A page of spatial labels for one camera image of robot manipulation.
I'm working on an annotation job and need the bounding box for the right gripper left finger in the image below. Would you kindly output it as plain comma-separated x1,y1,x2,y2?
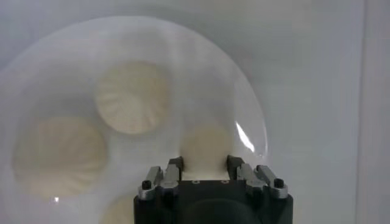
138,156,185,201

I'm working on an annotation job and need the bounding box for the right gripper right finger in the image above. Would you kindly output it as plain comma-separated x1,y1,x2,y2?
226,154,289,200

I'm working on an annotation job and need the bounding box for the large white round plate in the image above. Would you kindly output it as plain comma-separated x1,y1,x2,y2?
0,15,269,224

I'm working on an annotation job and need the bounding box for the white steamed baozi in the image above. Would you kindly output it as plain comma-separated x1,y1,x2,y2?
179,122,235,181
93,60,171,135
11,116,108,199
99,194,137,224

